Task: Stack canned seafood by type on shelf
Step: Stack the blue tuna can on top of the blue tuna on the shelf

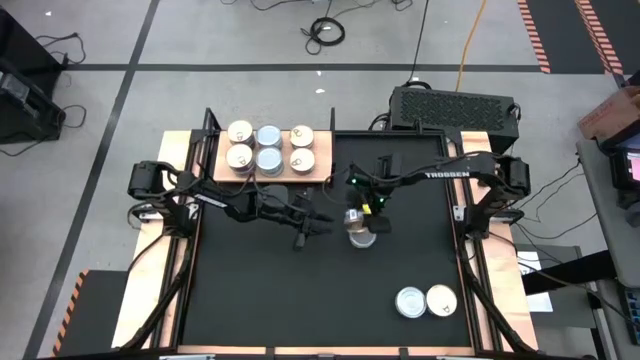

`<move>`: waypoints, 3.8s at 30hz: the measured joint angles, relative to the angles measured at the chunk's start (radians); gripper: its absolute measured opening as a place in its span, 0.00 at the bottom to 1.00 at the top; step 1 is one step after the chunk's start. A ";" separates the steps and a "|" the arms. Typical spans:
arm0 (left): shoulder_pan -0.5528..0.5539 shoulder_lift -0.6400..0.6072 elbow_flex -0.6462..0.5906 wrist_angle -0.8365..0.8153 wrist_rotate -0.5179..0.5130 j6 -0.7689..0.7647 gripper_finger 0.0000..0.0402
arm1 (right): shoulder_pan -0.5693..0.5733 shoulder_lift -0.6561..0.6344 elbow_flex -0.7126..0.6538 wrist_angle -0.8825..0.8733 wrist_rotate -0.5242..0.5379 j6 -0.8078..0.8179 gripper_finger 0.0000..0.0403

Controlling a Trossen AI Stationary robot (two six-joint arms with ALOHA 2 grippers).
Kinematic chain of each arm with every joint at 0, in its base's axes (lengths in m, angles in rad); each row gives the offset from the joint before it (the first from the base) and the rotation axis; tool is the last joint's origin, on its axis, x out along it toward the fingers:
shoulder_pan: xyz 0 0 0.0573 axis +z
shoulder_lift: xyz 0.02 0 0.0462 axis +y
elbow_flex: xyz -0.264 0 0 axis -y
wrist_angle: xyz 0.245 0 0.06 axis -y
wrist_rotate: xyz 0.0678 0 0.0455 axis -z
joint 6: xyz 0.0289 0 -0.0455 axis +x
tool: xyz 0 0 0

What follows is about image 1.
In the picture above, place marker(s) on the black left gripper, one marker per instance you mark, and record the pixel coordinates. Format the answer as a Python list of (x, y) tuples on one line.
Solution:
[(285, 207)]

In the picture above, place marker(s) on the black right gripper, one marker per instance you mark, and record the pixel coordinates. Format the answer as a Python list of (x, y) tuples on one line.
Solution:
[(372, 197)]

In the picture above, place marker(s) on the green label tuna can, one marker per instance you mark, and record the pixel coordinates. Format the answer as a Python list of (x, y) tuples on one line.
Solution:
[(269, 135), (410, 302), (364, 241), (269, 161)]

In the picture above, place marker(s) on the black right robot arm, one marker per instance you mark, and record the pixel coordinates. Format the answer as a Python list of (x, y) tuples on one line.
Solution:
[(480, 165)]

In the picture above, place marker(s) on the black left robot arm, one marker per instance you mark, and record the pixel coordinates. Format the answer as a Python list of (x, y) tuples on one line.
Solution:
[(215, 200)]

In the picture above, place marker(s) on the wooden shelf board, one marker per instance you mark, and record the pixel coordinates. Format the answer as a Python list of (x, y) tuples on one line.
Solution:
[(324, 150)]

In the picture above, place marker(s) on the black perforated computer case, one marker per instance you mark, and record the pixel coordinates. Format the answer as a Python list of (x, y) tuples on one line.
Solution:
[(450, 110)]

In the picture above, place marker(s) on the white paper sheet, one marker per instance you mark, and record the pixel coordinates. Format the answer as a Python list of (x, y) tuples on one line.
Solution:
[(527, 260)]

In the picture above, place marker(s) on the black floor beam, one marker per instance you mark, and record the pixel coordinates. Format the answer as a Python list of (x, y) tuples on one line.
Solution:
[(570, 275)]

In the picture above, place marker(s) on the grey side table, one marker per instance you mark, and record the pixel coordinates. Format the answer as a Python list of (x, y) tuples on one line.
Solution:
[(597, 215)]

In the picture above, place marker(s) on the black floor mat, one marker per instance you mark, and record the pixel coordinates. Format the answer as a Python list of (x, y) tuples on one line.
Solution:
[(95, 315)]

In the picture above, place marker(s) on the black monitor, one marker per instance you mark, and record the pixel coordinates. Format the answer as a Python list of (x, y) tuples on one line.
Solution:
[(622, 175)]

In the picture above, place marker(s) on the brown cardboard box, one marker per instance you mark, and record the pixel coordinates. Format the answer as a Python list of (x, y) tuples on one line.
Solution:
[(612, 112)]

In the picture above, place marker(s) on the black equipment case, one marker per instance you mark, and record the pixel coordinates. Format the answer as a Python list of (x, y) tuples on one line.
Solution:
[(30, 120)]

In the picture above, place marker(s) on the black cabinet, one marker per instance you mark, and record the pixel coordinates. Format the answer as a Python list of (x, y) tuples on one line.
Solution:
[(20, 45)]

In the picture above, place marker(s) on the silver metal bracket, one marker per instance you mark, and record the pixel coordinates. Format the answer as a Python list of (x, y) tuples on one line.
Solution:
[(458, 213), (146, 216)]

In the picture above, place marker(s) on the black metal shelf frame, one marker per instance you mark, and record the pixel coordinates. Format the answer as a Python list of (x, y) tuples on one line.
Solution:
[(332, 117)]

